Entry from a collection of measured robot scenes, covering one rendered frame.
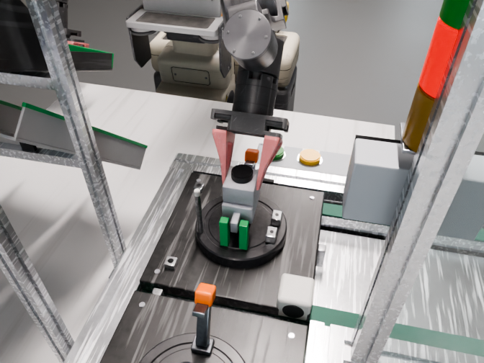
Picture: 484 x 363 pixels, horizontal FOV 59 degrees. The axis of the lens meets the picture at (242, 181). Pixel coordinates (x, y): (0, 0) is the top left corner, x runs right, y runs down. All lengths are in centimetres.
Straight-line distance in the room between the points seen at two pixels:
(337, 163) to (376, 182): 44
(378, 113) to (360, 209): 245
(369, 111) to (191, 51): 172
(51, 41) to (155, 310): 35
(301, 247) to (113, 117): 68
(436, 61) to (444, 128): 5
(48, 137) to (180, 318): 28
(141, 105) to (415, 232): 92
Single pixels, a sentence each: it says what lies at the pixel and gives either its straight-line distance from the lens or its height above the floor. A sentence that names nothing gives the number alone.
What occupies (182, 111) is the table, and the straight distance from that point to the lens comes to 114.
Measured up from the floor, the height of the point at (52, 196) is 86.
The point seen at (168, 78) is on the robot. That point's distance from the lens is 139.
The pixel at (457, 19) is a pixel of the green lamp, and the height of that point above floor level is 137.
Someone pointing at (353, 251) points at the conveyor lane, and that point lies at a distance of 73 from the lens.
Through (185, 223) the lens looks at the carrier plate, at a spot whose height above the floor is 97.
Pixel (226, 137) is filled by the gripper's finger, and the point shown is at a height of 114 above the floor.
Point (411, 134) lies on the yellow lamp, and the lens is 36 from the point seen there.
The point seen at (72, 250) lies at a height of 86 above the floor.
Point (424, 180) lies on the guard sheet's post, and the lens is 35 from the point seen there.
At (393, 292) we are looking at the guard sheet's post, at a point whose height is 110.
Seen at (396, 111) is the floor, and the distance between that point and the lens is 291.
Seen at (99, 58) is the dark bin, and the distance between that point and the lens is 62.
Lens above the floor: 147
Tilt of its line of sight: 42 degrees down
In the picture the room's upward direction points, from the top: straight up
